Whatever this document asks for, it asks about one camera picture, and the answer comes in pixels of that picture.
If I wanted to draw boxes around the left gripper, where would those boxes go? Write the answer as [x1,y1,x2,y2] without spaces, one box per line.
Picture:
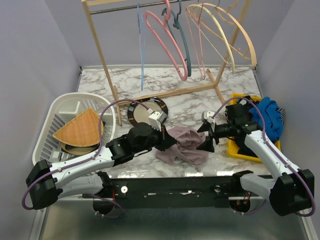
[133,123,178,155]

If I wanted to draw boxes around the mauve tank top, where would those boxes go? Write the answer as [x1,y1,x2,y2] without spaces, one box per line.
[155,126,209,165]

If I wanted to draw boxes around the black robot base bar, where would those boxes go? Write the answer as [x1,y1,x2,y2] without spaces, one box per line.
[96,172,251,212]

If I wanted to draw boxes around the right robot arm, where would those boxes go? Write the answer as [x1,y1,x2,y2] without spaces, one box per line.
[197,103,316,216]

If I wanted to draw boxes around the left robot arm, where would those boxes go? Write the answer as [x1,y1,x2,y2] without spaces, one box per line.
[21,122,177,210]

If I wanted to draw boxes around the wooden curved hanger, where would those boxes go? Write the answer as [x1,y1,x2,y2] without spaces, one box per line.
[215,0,257,68]

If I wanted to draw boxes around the pink plastic hanger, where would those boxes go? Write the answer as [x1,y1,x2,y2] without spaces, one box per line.
[144,0,189,81]

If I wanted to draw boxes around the teal plastic hanger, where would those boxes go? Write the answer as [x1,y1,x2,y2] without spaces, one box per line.
[161,0,192,81]

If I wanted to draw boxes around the thin pink hanger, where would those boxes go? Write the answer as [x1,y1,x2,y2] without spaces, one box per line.
[185,0,206,80]

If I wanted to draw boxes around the cream plastic hanger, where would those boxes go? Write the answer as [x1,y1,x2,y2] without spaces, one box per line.
[191,4,236,73]

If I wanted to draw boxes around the yellow plastic bin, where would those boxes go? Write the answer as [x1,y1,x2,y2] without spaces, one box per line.
[227,93,282,164]

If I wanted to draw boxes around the dark rimmed ceramic plate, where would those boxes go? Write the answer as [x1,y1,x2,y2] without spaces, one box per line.
[127,97,169,126]

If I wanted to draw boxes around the wooden clothes rack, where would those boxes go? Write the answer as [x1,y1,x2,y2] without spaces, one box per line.
[81,0,253,127]

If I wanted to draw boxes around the dark navy garment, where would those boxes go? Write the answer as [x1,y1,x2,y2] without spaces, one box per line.
[235,95,259,158]

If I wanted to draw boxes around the blue garment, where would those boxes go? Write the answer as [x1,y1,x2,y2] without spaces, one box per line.
[256,96,284,142]

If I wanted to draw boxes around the striped black white garment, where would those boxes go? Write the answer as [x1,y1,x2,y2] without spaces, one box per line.
[276,107,286,123]

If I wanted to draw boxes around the woven wicker fan tray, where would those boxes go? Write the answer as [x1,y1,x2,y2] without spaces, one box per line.
[53,108,104,147]

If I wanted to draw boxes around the white plastic dish rack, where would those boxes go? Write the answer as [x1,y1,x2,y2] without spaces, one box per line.
[32,92,116,164]

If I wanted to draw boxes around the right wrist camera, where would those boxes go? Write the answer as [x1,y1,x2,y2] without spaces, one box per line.
[201,110,216,124]

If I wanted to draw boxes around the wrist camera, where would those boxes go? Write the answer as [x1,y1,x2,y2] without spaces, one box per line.
[201,110,216,124]
[146,108,167,131]

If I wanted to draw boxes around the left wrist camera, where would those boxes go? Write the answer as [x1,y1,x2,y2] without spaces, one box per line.
[146,108,167,131]

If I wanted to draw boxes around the light blue wire hanger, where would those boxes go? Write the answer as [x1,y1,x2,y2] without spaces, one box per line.
[137,3,146,90]

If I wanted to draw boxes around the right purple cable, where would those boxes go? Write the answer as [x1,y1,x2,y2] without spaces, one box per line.
[212,97,316,217]

